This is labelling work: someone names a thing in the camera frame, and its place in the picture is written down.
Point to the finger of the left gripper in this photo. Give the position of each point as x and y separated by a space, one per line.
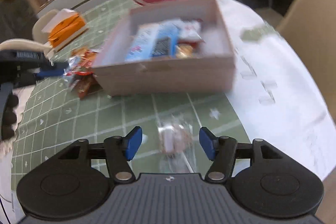
53 69

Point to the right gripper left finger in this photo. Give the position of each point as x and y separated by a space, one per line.
119 151

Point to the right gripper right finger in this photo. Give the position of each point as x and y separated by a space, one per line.
221 151

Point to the red chicken snack pouch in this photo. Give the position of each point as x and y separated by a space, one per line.
80 64

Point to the small red snack pouch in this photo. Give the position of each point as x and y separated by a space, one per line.
84 85

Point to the clear cracker bar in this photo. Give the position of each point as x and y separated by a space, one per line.
176 144

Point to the blue snack packet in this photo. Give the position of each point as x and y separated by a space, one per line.
154 40

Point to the white red snack packet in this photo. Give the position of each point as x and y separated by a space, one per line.
190 31

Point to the yellow red snack bag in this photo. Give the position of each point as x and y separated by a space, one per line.
184 51

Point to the beige mesh food cover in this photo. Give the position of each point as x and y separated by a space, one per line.
24 45

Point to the orange tissue box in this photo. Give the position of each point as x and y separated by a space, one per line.
62 27

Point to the beige chair far left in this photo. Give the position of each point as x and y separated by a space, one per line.
38 35

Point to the beige chair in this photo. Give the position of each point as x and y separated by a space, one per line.
309 28
38 35

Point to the green checkered tablecloth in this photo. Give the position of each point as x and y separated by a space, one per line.
54 117

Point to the pink cardboard box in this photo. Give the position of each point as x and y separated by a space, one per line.
211 69

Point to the beige chair right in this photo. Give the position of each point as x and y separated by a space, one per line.
309 28

